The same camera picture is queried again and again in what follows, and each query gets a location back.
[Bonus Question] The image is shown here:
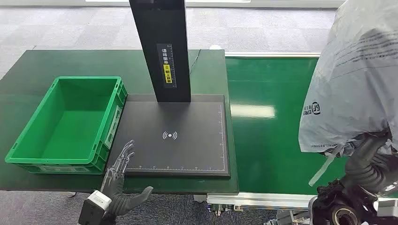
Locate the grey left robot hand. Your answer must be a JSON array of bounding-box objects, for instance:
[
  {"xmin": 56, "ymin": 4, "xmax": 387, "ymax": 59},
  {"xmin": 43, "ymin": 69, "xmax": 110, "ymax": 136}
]
[{"xmin": 100, "ymin": 140, "xmax": 154, "ymax": 206}]

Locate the printed grey plastic courier package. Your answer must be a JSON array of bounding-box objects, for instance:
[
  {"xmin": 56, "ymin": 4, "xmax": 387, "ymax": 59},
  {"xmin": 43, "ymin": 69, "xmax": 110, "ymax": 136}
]
[{"xmin": 298, "ymin": 0, "xmax": 398, "ymax": 187}]

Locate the black scanner machine with column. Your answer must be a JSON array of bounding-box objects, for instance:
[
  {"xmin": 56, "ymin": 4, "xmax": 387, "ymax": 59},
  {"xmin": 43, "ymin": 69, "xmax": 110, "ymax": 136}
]
[{"xmin": 107, "ymin": 0, "xmax": 231, "ymax": 178}]

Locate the green plastic crate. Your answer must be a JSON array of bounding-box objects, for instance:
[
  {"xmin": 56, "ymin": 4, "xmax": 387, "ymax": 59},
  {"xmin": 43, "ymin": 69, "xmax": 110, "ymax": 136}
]
[{"xmin": 5, "ymin": 76, "xmax": 129, "ymax": 175}]

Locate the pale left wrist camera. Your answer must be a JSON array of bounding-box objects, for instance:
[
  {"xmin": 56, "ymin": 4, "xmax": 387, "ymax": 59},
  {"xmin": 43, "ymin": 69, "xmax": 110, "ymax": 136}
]
[{"xmin": 78, "ymin": 190, "xmax": 112, "ymax": 225}]

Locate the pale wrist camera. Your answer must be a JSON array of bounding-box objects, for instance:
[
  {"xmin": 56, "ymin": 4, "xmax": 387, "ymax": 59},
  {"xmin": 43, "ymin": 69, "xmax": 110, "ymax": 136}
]
[
  {"xmin": 375, "ymin": 198, "xmax": 398, "ymax": 218},
  {"xmin": 78, "ymin": 190, "xmax": 112, "ymax": 225}
]

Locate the thin black table cable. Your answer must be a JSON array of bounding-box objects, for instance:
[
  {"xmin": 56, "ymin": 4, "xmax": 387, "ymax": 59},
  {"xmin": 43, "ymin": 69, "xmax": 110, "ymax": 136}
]
[{"xmin": 189, "ymin": 49, "xmax": 202, "ymax": 75}]

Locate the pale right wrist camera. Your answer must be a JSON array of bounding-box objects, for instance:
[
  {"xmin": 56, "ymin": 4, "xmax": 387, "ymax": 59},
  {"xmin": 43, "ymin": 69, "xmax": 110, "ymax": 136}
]
[{"xmin": 375, "ymin": 198, "xmax": 398, "ymax": 218}]

